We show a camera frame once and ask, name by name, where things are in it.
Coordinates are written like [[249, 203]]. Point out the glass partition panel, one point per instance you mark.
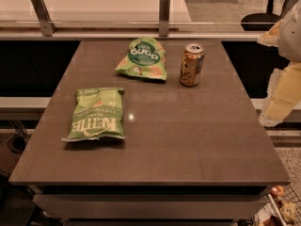
[[211, 14]]

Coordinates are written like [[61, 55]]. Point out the right metal glass bracket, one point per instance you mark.
[[287, 6]]

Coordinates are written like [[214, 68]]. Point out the middle metal glass bracket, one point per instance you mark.
[[164, 12]]

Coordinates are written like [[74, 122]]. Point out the left metal glass bracket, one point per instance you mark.
[[47, 28]]

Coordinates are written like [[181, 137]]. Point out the green round-logo snack bag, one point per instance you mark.
[[145, 59]]

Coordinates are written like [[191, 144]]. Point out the metal glass bracket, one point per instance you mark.
[[164, 12], [287, 6], [47, 28]]

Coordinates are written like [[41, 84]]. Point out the orange soda can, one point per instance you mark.
[[192, 60]]

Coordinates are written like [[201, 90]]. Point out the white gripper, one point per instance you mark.
[[292, 37]]

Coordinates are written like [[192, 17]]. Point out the green Kettle chips bag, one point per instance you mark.
[[98, 113]]

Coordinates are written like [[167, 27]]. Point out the black office chair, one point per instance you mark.
[[260, 21]]

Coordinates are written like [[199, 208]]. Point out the wire basket with items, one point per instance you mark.
[[283, 209]]

